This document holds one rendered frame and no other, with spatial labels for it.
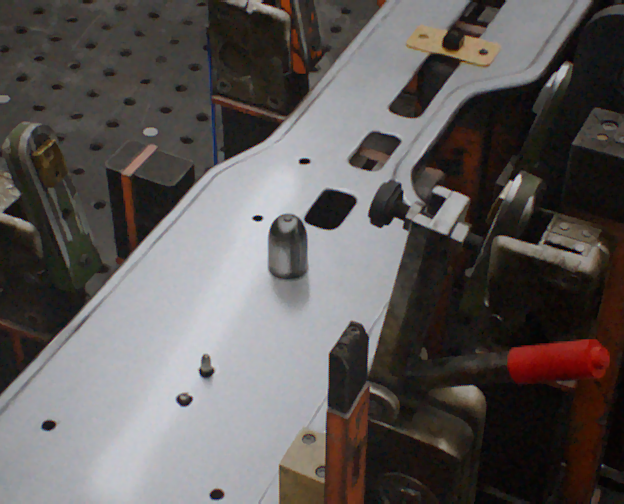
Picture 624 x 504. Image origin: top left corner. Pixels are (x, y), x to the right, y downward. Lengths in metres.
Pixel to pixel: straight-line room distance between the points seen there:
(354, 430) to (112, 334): 0.30
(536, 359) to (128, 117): 0.99
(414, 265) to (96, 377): 0.29
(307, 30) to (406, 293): 0.52
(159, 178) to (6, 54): 0.73
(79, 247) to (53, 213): 0.04
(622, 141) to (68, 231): 0.41
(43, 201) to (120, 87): 0.77
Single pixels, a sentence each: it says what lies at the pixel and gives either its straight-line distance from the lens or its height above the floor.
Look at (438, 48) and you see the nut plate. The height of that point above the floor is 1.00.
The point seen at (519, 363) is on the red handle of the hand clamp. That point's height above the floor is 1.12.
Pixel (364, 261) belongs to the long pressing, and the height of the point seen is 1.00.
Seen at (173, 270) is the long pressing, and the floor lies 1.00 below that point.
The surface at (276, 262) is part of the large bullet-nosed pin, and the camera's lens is 0.98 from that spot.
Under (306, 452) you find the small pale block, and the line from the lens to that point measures 0.79.
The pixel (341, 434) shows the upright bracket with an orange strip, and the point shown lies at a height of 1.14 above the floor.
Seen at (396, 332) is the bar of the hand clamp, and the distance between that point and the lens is 0.78.
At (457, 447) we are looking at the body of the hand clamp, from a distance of 0.83.
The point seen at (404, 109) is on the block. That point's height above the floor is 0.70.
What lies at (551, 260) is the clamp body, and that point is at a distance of 0.93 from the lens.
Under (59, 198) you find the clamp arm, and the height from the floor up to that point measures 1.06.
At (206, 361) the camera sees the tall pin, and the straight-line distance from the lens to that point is 0.91.
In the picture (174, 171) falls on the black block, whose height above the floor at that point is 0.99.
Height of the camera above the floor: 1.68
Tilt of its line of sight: 42 degrees down
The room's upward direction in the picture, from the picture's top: 1 degrees clockwise
